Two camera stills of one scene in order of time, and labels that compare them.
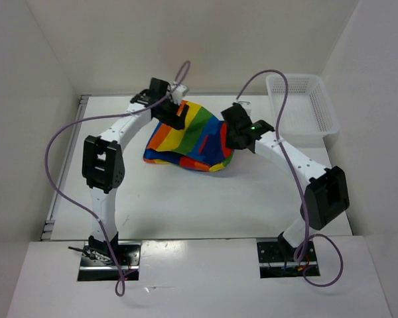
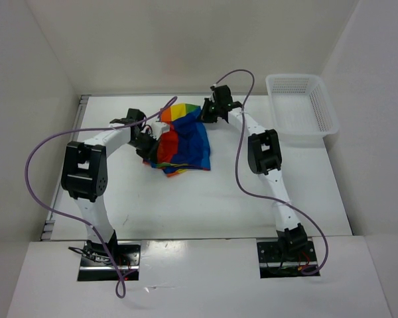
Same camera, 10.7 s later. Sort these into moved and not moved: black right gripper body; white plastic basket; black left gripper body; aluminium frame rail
Moved: black left gripper body; black right gripper body
Not moved: aluminium frame rail; white plastic basket
